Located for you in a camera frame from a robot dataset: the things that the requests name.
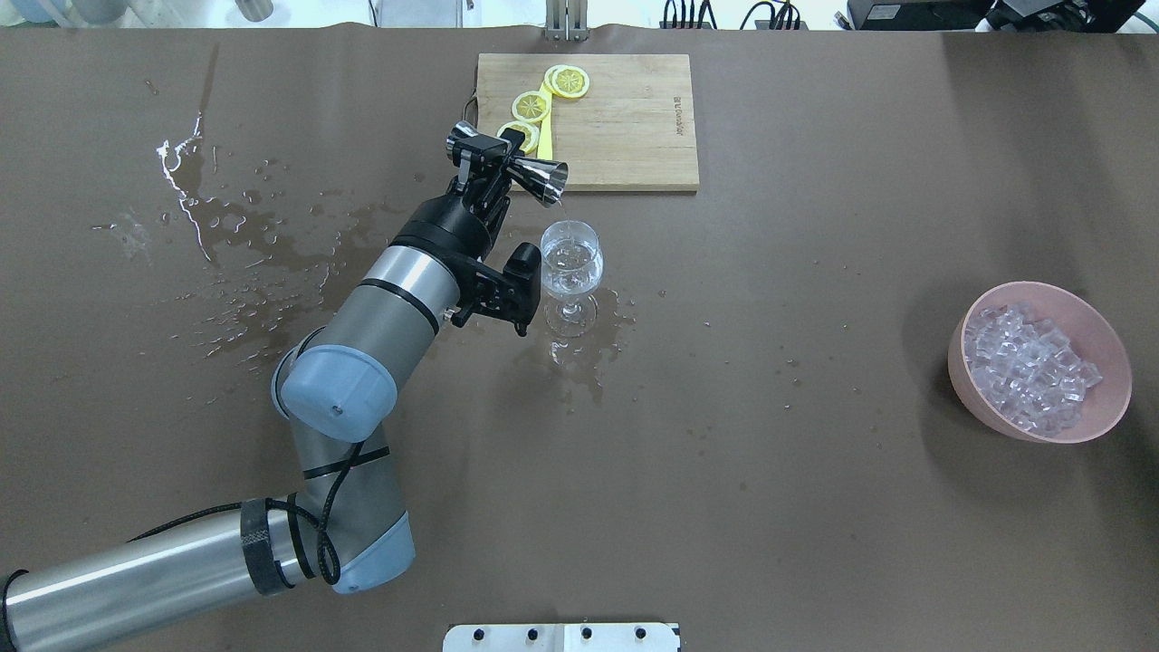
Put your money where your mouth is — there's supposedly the lemon slice near handle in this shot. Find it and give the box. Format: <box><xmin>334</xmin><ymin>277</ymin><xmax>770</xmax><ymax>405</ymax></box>
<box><xmin>495</xmin><ymin>120</ymin><xmax>540</xmax><ymax>154</ymax></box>

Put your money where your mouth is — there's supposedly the middle lemon slice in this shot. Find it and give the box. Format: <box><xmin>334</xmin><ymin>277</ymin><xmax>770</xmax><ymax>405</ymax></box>
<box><xmin>511</xmin><ymin>90</ymin><xmax>553</xmax><ymax>125</ymax></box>

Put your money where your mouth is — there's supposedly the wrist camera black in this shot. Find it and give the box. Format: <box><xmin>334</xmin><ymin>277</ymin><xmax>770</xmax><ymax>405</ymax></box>
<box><xmin>445</xmin><ymin>241</ymin><xmax>542</xmax><ymax>338</ymax></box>

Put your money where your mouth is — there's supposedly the pile of clear ice cubes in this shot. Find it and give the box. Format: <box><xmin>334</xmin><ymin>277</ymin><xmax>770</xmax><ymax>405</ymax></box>
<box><xmin>963</xmin><ymin>302</ymin><xmax>1105</xmax><ymax>438</ymax></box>

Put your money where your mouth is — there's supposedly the steel cocktail jigger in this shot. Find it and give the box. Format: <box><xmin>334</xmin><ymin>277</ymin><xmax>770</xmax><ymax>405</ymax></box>
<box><xmin>445</xmin><ymin>120</ymin><xmax>569</xmax><ymax>207</ymax></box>

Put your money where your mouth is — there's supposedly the far lemon slice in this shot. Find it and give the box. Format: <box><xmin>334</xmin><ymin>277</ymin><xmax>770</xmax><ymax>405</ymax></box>
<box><xmin>544</xmin><ymin>63</ymin><xmax>591</xmax><ymax>100</ymax></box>

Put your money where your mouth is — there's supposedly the bamboo cutting board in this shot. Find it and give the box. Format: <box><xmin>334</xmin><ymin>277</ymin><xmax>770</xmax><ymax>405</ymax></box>
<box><xmin>475</xmin><ymin>53</ymin><xmax>700</xmax><ymax>191</ymax></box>

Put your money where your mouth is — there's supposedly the aluminium frame post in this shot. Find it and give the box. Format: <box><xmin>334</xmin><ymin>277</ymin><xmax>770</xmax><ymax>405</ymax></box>
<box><xmin>544</xmin><ymin>0</ymin><xmax>590</xmax><ymax>43</ymax></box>

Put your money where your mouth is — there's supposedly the clear wine glass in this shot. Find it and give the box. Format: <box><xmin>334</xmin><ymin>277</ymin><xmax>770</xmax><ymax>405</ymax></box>
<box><xmin>540</xmin><ymin>220</ymin><xmax>604</xmax><ymax>339</ymax></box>

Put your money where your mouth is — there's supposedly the yellow plastic knife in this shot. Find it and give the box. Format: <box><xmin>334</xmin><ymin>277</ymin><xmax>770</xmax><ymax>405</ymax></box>
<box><xmin>535</xmin><ymin>82</ymin><xmax>555</xmax><ymax>159</ymax></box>

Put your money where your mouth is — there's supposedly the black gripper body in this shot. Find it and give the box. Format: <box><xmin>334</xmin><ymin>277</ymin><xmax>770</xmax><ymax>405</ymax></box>
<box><xmin>392</xmin><ymin>193</ymin><xmax>510</xmax><ymax>273</ymax></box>

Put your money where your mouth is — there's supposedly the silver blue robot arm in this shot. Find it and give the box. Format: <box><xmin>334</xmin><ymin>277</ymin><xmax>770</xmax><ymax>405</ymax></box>
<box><xmin>3</xmin><ymin>135</ymin><xmax>540</xmax><ymax>651</ymax></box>

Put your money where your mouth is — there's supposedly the pink bowl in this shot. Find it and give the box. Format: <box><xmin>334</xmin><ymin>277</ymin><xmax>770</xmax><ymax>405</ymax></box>
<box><xmin>943</xmin><ymin>281</ymin><xmax>1134</xmax><ymax>445</ymax></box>

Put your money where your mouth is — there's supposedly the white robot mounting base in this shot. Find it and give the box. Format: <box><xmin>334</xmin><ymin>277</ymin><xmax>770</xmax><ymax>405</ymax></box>
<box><xmin>442</xmin><ymin>622</ymin><xmax>684</xmax><ymax>651</ymax></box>

